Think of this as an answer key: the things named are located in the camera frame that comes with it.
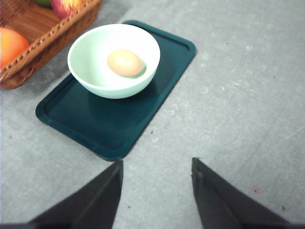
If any brown egg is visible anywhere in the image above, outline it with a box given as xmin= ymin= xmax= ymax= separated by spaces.
xmin=107 ymin=49 xmax=145 ymax=77

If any red yellow apple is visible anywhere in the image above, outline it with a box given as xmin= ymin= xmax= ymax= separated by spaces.
xmin=51 ymin=0 xmax=83 ymax=20

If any green avocado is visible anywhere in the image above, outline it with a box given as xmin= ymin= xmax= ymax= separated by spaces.
xmin=34 ymin=0 xmax=52 ymax=8

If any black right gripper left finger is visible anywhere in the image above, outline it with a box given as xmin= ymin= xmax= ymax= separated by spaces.
xmin=0 ymin=160 xmax=123 ymax=229

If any pale green ceramic bowl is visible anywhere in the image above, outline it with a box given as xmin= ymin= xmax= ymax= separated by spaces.
xmin=68 ymin=23 xmax=160 ymax=99

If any orange mandarin fruit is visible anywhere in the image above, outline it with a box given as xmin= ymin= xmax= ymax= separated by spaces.
xmin=0 ymin=27 xmax=30 ymax=70

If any brown wicker basket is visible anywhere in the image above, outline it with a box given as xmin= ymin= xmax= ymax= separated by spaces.
xmin=0 ymin=0 xmax=102 ymax=89

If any dark teal rectangular tray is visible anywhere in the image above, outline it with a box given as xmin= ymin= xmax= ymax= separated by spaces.
xmin=35 ymin=21 xmax=196 ymax=161

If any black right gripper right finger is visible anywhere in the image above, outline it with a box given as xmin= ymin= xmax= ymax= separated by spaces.
xmin=192 ymin=157 xmax=305 ymax=229

